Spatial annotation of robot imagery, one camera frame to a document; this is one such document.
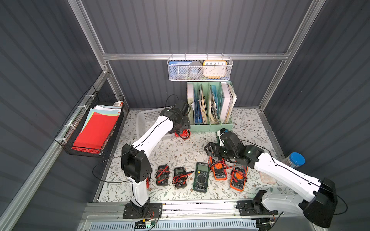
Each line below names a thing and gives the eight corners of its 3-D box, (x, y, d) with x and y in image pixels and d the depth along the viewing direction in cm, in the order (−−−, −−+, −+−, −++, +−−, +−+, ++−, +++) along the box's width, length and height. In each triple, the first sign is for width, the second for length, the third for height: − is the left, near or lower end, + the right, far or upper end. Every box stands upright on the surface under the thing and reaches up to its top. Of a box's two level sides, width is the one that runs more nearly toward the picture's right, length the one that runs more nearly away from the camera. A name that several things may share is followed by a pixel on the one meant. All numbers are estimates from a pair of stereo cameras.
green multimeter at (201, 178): (192, 191, 82) (192, 189, 79) (195, 163, 92) (196, 161, 90) (208, 193, 81) (208, 192, 78) (209, 165, 91) (210, 163, 89)
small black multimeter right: (167, 182, 85) (167, 180, 81) (178, 165, 91) (177, 162, 88) (183, 191, 81) (182, 189, 78) (192, 173, 88) (192, 170, 85)
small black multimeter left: (155, 186, 83) (153, 184, 80) (157, 167, 90) (156, 164, 87) (168, 186, 83) (167, 184, 80) (170, 167, 90) (169, 164, 87)
